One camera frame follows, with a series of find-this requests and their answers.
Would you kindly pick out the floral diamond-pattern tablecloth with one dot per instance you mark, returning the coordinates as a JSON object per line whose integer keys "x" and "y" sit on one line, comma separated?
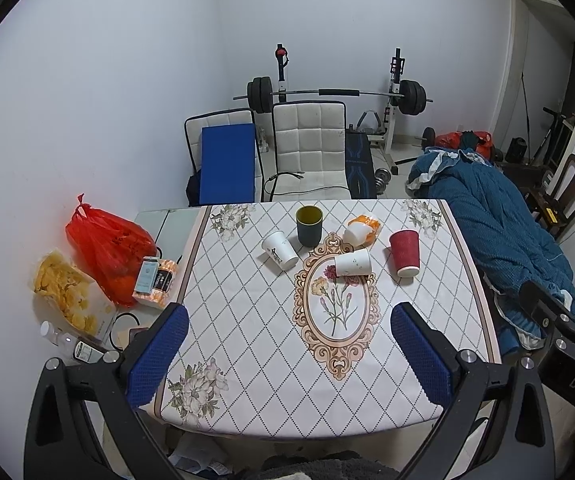
{"x": 305, "y": 353}

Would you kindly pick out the white barbell rack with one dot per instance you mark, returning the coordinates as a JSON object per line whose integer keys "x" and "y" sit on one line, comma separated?
{"x": 384, "y": 137}

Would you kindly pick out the dark green cup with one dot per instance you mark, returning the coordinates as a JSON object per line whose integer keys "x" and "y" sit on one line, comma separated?
{"x": 309, "y": 225}

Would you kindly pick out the bag of yellow chips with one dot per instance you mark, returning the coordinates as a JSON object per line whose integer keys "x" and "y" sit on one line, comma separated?
{"x": 81, "y": 302}

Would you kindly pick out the dark wooden chair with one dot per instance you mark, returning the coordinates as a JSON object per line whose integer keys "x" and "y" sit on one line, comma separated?
{"x": 555, "y": 210}

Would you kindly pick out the smartphone on orange box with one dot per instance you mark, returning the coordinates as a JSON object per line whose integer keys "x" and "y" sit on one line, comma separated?
{"x": 144, "y": 283}

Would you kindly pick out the small clear plastic bottle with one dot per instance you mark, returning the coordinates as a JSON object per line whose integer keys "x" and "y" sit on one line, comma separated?
{"x": 63, "y": 341}

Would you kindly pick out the barbell with black plates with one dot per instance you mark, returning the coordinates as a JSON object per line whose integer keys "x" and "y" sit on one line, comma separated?
{"x": 411, "y": 99}

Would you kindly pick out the chair with blue cushion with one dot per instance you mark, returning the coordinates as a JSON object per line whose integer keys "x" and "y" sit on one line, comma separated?
{"x": 225, "y": 158}

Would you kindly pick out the white quilted chair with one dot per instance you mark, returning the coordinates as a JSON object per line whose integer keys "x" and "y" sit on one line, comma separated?
{"x": 309, "y": 140}

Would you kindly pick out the white paper cup lying left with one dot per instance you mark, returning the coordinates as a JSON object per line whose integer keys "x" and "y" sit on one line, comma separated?
{"x": 280, "y": 250}

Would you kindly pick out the orange and white paper cup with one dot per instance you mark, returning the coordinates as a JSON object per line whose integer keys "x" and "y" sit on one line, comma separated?
{"x": 362, "y": 231}

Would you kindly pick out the blue quilted jacket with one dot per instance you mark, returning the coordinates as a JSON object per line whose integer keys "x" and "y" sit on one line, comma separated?
{"x": 506, "y": 243}

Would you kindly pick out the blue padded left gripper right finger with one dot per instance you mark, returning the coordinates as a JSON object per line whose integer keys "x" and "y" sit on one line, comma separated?
{"x": 507, "y": 402}

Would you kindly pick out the red plastic bag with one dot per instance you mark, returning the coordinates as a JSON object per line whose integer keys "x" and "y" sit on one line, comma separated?
{"x": 112, "y": 249}

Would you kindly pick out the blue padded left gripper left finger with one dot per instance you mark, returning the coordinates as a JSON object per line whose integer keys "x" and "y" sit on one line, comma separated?
{"x": 60, "y": 440}

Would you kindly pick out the white paper cup with birds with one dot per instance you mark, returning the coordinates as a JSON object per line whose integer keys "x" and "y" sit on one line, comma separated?
{"x": 357, "y": 263}

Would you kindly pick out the red ribbed paper cup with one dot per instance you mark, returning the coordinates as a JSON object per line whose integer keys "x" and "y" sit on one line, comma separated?
{"x": 405, "y": 250}

